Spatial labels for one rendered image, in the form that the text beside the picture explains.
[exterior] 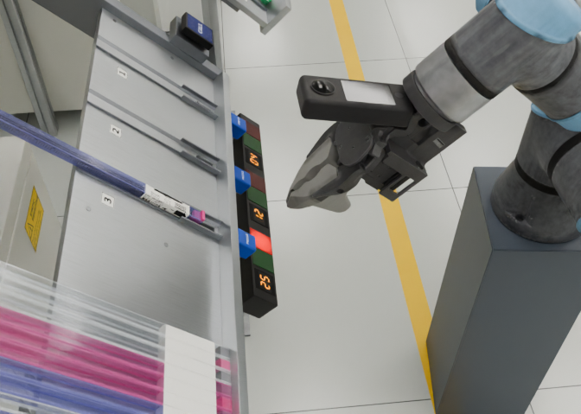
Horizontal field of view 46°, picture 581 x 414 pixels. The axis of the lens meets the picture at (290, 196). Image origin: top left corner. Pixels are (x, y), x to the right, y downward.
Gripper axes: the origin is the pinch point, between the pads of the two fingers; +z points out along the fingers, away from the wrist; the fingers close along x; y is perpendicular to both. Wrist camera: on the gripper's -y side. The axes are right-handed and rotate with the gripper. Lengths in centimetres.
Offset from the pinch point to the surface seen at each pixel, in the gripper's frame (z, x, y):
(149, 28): 8.2, 29.9, -15.2
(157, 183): 9.4, 2.5, -12.0
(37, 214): 44, 23, -12
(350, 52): 35, 135, 77
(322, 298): 50, 38, 60
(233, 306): 7.6, -12.1, -3.1
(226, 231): 8.2, -1.1, -3.0
